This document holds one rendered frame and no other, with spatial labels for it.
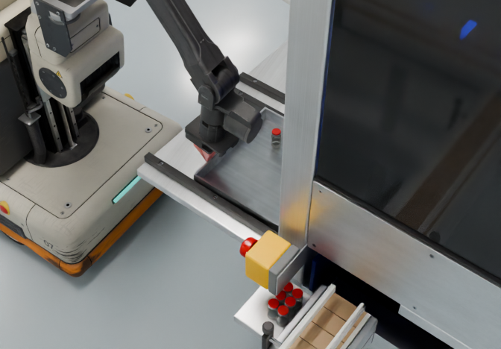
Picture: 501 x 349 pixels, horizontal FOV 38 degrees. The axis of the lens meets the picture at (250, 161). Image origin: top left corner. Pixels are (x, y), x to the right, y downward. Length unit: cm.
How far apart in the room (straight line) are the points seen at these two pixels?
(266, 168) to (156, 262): 101
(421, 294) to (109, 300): 145
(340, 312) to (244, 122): 40
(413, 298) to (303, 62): 46
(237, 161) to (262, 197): 12
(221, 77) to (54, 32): 64
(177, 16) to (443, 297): 67
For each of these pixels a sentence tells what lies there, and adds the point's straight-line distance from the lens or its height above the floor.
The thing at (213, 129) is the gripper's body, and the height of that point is 104.
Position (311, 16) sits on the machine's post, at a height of 152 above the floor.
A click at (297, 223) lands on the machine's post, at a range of 130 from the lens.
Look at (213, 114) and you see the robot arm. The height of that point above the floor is 109.
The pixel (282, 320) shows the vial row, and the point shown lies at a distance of 138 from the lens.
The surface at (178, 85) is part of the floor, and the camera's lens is 312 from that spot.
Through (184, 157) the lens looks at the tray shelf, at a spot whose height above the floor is 88.
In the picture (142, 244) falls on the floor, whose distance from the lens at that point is 259.
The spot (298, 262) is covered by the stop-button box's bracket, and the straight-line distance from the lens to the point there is 134.
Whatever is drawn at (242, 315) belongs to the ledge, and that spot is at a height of 88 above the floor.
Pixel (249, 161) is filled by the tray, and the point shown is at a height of 88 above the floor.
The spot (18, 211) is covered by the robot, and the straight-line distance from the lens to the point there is 244.
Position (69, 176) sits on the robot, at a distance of 246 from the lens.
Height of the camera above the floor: 212
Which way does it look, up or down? 49 degrees down
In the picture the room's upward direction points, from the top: straight up
